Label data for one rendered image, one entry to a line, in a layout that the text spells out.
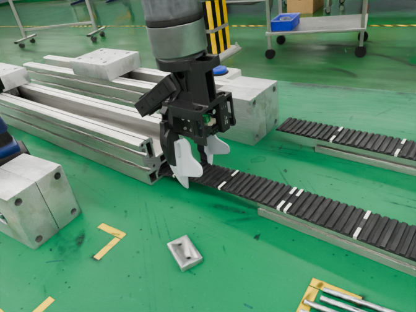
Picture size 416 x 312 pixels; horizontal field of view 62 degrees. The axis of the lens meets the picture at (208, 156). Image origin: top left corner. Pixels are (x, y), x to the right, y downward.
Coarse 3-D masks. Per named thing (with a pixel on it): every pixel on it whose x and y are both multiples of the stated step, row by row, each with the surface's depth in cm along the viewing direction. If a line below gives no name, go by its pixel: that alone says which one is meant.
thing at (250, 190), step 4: (260, 176) 53; (256, 180) 52; (260, 180) 52; (264, 180) 52; (252, 184) 51; (256, 184) 51; (260, 184) 51; (248, 188) 51; (252, 188) 51; (256, 188) 50; (244, 192) 50; (248, 192) 50; (252, 192) 50; (240, 196) 50; (244, 196) 50; (248, 196) 49
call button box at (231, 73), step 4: (228, 68) 89; (232, 68) 89; (224, 72) 86; (228, 72) 86; (232, 72) 86; (236, 72) 86; (240, 72) 87; (216, 76) 85; (220, 76) 85; (224, 76) 85; (228, 76) 84; (232, 76) 85; (236, 76) 86
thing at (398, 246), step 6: (402, 222) 41; (402, 228) 40; (408, 228) 40; (414, 228) 40; (396, 234) 40; (402, 234) 40; (408, 234) 40; (414, 234) 40; (396, 240) 39; (402, 240) 39; (408, 240) 39; (390, 246) 39; (396, 246) 38; (402, 246) 38; (408, 246) 38; (390, 252) 38; (396, 252) 38; (402, 252) 38; (408, 252) 38; (408, 258) 37
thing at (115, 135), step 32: (0, 96) 89; (32, 96) 93; (64, 96) 82; (32, 128) 84; (64, 128) 72; (96, 128) 64; (128, 128) 70; (96, 160) 70; (128, 160) 61; (160, 160) 61
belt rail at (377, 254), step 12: (264, 216) 50; (276, 216) 48; (288, 216) 47; (300, 228) 46; (312, 228) 46; (324, 228) 44; (324, 240) 45; (336, 240) 43; (348, 240) 43; (360, 252) 42; (372, 252) 41; (384, 252) 40; (384, 264) 40; (396, 264) 39; (408, 264) 39
